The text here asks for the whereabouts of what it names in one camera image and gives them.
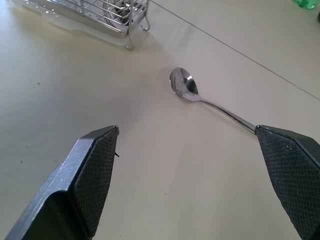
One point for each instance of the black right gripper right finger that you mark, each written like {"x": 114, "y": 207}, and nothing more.
{"x": 292, "y": 172}

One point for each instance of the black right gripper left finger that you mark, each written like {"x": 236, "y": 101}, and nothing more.
{"x": 75, "y": 190}

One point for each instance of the stainless steel spoon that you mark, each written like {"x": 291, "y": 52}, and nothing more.
{"x": 186, "y": 85}

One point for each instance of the green plastic object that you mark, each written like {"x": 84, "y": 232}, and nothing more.
{"x": 305, "y": 3}

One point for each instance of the white plastic drip tray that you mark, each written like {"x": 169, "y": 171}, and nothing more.
{"x": 60, "y": 18}

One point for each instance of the steel utensil in rack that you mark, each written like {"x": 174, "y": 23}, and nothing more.
{"x": 119, "y": 12}

